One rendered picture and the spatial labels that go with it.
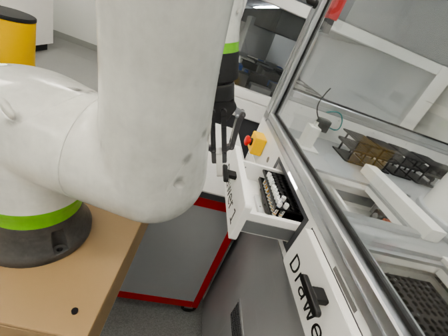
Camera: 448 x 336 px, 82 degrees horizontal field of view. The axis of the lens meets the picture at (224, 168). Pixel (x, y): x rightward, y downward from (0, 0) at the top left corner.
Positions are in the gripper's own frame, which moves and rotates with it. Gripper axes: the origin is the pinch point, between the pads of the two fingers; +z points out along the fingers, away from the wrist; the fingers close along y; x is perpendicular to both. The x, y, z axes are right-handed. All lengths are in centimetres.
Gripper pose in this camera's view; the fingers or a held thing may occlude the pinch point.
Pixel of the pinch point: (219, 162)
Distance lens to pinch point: 65.4
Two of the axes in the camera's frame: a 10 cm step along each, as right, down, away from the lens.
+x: 0.5, 5.3, -8.5
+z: 0.1, 8.5, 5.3
